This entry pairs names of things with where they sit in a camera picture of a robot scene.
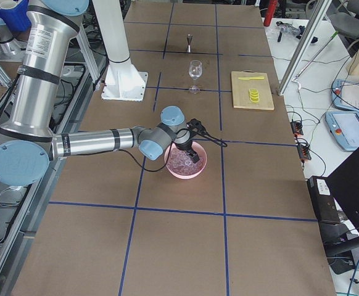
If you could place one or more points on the red cylinder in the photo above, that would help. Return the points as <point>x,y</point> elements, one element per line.
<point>270,12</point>

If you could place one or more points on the yellow plastic knife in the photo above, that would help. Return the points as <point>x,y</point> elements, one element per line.
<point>248,78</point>

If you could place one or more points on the pile of clear ice cubes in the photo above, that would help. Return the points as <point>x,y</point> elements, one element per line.
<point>181,164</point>

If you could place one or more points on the blue teach pendant right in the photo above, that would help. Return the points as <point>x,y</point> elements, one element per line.
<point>344,126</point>

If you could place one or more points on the clear plastic bag with parts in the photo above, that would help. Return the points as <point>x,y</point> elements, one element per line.
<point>279,29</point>

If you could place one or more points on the grey office chair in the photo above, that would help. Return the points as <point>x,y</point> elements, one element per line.
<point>346,21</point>

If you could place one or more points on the steel double jigger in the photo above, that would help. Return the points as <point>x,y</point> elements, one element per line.
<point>189,41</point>

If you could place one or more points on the metal rod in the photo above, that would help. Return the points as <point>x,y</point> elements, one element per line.
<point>295,79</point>

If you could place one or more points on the blue teach pendant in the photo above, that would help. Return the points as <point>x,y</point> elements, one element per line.
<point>344,126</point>
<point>345,95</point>

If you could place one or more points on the blue teach pendant left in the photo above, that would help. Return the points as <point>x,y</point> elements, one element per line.
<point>345,95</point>

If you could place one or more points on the black device box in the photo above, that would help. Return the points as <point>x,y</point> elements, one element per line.
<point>323,202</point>

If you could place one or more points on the aluminium frame post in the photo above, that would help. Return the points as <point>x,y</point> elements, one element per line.
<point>317,16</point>

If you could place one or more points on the pink bowl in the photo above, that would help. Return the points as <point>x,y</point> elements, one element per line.
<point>198,148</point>

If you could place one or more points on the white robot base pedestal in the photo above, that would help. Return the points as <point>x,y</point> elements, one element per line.
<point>123,82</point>

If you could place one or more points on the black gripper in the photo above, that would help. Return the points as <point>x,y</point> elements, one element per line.
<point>185,145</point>

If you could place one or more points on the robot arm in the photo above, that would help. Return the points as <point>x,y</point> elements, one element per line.
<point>27,142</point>

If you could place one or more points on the clear wine glass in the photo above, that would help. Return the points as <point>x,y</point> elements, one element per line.
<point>195,72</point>

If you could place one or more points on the bamboo cutting board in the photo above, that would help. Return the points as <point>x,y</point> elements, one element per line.
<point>240,91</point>

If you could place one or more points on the computer monitor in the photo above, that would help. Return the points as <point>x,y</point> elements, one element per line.
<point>343,184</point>

